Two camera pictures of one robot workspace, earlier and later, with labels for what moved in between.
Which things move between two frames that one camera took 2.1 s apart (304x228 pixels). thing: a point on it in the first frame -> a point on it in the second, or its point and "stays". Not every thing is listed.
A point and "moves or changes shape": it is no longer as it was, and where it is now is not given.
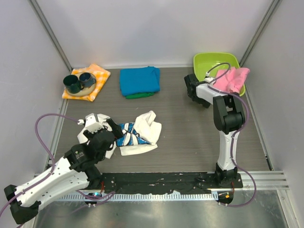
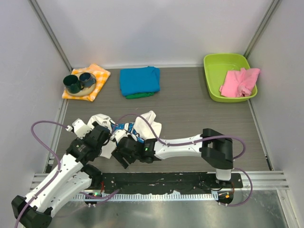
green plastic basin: x=203 y=61 moves or changes shape
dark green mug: x=72 y=84 stays
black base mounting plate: x=169 y=183 stays
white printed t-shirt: x=140 y=136 stays
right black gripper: x=204 y=103 -> x=119 y=156
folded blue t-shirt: x=139 y=80 stays
